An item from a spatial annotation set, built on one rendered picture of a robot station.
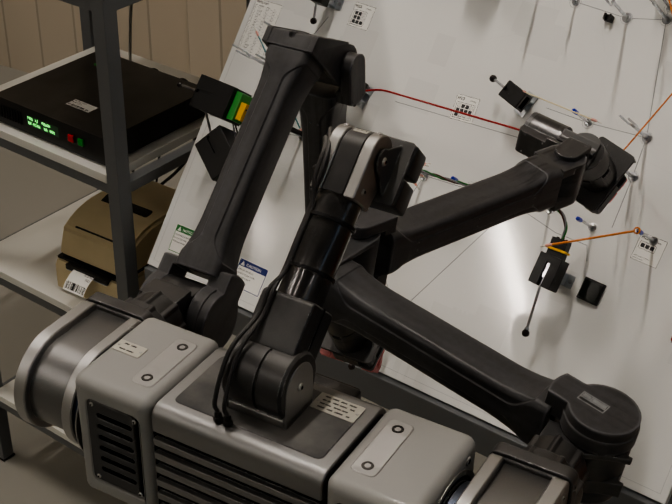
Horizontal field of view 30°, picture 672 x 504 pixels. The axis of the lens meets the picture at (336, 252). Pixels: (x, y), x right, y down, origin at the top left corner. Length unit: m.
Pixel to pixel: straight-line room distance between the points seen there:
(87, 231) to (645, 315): 1.32
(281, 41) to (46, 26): 4.04
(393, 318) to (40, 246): 1.88
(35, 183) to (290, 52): 3.33
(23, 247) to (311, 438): 2.05
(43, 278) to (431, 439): 1.96
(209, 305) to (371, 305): 0.20
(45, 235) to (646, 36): 1.62
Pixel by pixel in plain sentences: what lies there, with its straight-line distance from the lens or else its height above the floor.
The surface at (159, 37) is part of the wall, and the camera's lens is 5.20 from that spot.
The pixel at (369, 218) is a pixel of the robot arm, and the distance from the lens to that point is 1.50.
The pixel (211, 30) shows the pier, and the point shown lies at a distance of 4.83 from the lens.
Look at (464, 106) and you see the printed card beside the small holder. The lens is 2.38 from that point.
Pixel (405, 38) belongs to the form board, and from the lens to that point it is 2.48.
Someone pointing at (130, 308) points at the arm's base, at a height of 1.51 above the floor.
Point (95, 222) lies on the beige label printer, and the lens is 2.91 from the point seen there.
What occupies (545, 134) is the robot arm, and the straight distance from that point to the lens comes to 1.83.
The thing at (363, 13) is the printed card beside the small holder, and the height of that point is 1.38.
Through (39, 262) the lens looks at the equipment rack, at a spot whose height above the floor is 0.66.
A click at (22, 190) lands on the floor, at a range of 4.82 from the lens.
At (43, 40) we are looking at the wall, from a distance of 5.64.
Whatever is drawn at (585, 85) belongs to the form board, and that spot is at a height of 1.37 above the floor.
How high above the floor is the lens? 2.31
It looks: 32 degrees down
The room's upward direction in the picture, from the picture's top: 1 degrees clockwise
